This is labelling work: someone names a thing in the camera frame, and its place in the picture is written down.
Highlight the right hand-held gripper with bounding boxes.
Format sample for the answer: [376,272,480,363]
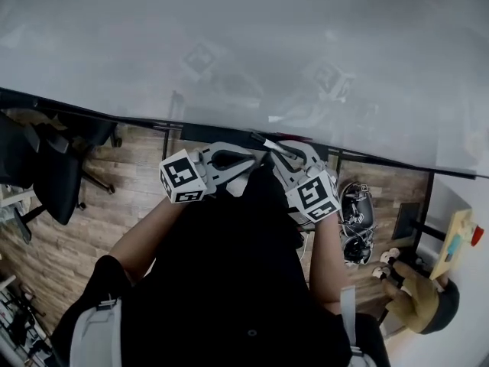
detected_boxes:
[267,139,343,225]

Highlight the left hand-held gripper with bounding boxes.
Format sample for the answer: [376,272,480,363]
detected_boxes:
[158,141,257,206]

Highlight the black marker pen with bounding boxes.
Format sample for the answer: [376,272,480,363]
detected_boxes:
[249,129,298,159]

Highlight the person's right forearm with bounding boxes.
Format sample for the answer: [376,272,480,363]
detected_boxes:
[308,213,351,306]

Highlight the person's left forearm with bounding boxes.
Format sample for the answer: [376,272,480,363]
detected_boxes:
[109,199,193,287]

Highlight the large white whiteboard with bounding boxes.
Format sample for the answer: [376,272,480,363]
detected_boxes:
[0,0,489,181]

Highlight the person's black trousers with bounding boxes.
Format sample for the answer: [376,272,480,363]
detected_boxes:
[178,162,307,252]

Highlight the black flat panel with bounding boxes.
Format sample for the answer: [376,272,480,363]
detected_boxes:
[392,201,422,242]

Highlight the person in dark shirt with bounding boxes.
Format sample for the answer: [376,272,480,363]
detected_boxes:
[50,204,391,367]

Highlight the black office chair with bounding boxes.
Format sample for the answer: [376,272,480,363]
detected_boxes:
[57,111,125,149]
[0,111,116,245]

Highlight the wooden toy board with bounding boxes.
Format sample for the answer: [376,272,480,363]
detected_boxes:
[429,208,486,281]

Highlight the grey shoulder strap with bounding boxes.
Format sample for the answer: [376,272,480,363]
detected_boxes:
[68,294,124,367]
[339,284,380,367]

